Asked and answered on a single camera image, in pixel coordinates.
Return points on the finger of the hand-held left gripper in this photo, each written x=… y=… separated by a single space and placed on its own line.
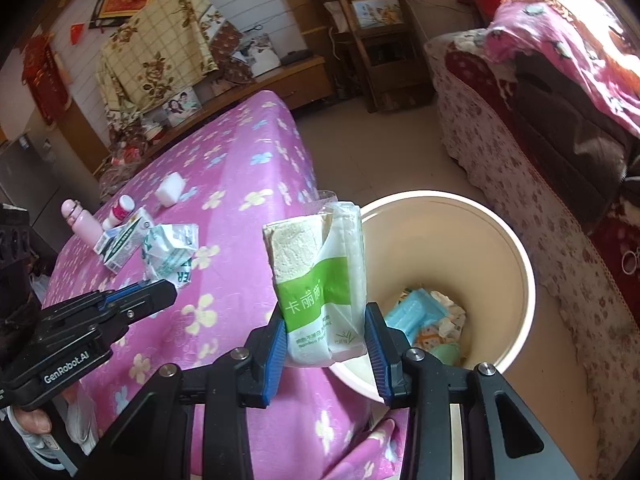
x=155 y=295

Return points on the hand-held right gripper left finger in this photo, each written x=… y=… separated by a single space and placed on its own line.
x=275 y=360

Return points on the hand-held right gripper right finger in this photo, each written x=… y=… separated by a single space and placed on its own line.
x=380 y=360

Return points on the blue packet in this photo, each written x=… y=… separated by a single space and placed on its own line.
x=412 y=315

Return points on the green cloth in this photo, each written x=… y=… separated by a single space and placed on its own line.
x=445 y=354

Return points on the green white tissue pack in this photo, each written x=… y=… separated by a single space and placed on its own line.
x=310 y=300

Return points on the cream waste bin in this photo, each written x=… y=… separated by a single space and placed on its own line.
x=450 y=250

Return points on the person's left hand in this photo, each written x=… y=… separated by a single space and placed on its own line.
x=32 y=421

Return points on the crumpled green white carton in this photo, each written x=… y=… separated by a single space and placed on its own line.
x=170 y=255

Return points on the green white medicine box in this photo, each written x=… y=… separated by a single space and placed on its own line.
x=122 y=242

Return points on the white pill bottle pink label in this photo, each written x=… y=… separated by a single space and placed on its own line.
x=119 y=211

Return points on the pink water bottle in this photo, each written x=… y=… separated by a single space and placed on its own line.
x=82 y=222

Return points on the white foam block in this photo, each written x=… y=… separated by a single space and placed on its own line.
x=170 y=189

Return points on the clear plastic bag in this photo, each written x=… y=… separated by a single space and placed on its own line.
x=127 y=160

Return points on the grey refrigerator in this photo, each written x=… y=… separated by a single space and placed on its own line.
x=25 y=170

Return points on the floral covered sofa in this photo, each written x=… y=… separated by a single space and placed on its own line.
x=500 y=160

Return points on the cream floral cloth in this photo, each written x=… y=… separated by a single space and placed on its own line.
x=150 y=50

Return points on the wooden cabinet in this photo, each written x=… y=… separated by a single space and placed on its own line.
x=290 y=80

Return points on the dark brown cloth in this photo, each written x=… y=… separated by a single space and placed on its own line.
x=570 y=130

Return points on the dark wooden shelf rack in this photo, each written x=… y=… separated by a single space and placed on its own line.
x=390 y=60

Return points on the framed picture in rack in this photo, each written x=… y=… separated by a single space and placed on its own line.
x=377 y=11

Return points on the pink printed blanket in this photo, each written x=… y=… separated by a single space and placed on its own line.
x=560 y=35

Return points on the couple photo frame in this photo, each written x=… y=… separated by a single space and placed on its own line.
x=181 y=107

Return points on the red wall hanging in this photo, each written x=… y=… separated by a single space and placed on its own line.
x=47 y=80

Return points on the tall photo frame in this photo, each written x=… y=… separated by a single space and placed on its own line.
x=262 y=54

